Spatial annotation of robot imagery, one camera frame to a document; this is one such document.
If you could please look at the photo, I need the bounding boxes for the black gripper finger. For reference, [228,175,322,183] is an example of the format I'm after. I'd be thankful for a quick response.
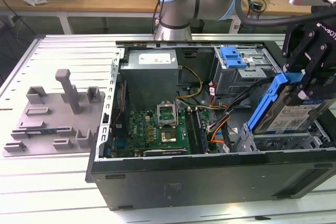
[281,23,307,74]
[288,58,333,105]

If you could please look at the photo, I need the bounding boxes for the hard disk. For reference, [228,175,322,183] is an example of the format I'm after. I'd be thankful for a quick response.
[247,71,333,134]

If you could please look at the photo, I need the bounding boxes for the grey disk bay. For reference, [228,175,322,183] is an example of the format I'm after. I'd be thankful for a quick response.
[243,123,325,153]

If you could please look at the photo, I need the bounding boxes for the white printed tag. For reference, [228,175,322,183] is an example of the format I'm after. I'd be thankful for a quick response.
[230,20,243,34]

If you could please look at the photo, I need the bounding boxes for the blue plastic drive latch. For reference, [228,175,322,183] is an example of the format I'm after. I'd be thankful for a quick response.
[220,47,249,69]

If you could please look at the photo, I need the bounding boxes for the grey optical drive cage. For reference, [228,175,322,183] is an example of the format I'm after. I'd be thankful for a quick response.
[211,46,284,99]

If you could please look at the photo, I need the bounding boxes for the black RAM stick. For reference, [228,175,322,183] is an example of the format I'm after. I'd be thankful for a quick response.
[196,108,209,153]

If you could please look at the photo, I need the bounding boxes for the black RAM slot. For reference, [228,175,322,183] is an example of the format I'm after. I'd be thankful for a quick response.
[185,107,197,154]

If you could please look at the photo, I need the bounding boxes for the metal socket cover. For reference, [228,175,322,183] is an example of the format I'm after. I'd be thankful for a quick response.
[156,102,179,128]

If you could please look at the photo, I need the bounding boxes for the CPU socket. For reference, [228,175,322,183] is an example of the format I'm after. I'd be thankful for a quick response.
[159,127,179,145]

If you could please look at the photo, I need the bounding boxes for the grey power supply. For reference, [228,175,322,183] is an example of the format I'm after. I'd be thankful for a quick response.
[119,49,180,112]

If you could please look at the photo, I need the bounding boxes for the black PC case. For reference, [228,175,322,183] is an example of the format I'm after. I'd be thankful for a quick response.
[85,39,336,211]

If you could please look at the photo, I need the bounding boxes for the black graphics card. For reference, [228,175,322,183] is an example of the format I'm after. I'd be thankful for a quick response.
[143,148,189,156]

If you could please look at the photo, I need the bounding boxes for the green motherboard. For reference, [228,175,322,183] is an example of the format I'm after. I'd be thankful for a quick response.
[111,100,218,158]

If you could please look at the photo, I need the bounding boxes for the black case fan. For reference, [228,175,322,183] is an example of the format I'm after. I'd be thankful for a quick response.
[112,79,131,141]

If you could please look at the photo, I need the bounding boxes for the grey parts rack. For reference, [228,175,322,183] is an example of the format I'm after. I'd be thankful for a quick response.
[2,68,106,158]

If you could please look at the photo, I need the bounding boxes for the dark RAM stick with label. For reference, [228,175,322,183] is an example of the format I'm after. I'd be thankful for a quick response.
[25,129,57,135]

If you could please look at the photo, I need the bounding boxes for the black sleeved wire bundle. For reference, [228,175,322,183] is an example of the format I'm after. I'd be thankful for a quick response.
[208,82,266,133]

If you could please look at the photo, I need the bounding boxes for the yellow and black wire bundle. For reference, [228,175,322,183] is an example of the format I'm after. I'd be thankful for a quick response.
[175,65,229,111]

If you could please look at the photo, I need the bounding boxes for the orange flat wire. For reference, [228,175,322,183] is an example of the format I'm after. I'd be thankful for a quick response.
[209,123,225,145]

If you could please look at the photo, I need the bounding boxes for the thin black hanging cable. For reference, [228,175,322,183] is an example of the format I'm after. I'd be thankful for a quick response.
[151,0,170,35]

